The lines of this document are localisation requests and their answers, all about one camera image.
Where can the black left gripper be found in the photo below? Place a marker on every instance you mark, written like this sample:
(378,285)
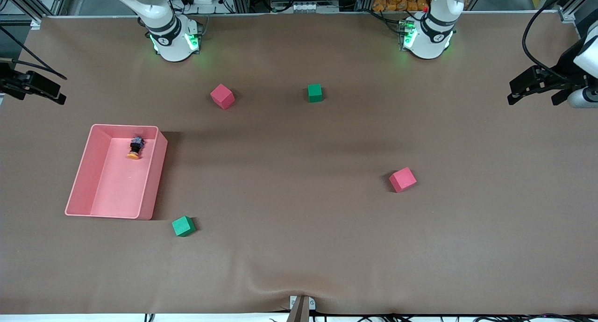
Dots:
(564,67)

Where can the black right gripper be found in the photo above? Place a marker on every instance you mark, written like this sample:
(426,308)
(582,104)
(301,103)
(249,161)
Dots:
(13,82)

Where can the yellow-capped push button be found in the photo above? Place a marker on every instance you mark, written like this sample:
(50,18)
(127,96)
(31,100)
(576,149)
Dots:
(135,146)

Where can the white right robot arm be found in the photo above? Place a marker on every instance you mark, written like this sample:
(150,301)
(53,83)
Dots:
(170,37)

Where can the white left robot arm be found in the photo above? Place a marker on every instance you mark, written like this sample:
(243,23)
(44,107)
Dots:
(427,39)

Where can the pink plastic tray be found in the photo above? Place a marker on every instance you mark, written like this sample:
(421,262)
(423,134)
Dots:
(117,186)

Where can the pink foam cube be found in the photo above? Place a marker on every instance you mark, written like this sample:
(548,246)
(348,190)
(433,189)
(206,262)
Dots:
(402,180)
(222,96)

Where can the green foam cube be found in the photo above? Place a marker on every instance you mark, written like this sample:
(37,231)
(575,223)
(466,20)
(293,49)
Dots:
(183,226)
(315,93)

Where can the brown table cover cloth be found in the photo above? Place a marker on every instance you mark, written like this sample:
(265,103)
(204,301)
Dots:
(299,219)

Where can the aluminium frame post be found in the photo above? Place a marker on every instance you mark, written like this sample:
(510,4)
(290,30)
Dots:
(28,9)
(567,15)

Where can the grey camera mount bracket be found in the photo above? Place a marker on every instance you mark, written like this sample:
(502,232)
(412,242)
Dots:
(301,308)

